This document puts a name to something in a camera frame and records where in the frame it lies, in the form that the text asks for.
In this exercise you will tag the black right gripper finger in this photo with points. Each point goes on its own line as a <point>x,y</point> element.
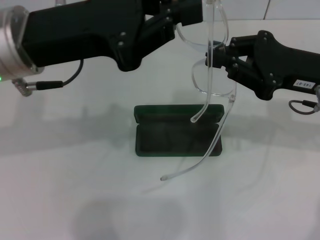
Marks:
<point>185,7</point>

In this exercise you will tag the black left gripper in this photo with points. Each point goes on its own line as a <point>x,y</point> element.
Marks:
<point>80,35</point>

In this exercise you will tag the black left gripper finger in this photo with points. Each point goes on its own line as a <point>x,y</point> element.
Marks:
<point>160,32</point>

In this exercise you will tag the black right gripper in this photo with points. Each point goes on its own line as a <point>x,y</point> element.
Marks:
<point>280,67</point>

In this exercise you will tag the clear plastic glasses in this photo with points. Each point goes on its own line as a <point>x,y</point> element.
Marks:
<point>209,75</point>

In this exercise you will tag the green glasses case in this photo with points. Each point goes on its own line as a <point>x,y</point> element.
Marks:
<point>162,142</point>

